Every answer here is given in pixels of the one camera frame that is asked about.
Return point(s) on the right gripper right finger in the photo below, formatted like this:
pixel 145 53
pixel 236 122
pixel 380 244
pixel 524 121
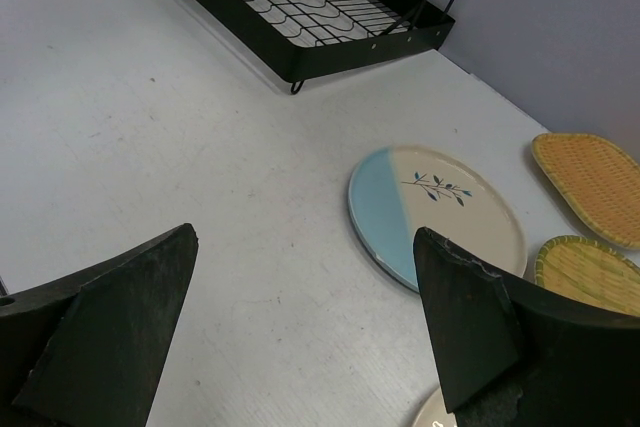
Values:
pixel 510 353

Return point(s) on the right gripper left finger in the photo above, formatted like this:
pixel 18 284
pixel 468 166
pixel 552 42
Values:
pixel 89 349

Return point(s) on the round yellow green woven plate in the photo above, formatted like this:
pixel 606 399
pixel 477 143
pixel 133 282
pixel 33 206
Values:
pixel 589 272

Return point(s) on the cream pink plate with sprig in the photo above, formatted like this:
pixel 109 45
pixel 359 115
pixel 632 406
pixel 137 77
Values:
pixel 433 413

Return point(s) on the square orange woven plate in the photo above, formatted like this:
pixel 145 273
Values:
pixel 598 180

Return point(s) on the cream blue plate with sprig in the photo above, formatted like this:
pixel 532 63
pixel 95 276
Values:
pixel 397 190

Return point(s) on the black wire dish rack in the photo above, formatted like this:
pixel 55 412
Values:
pixel 301 40

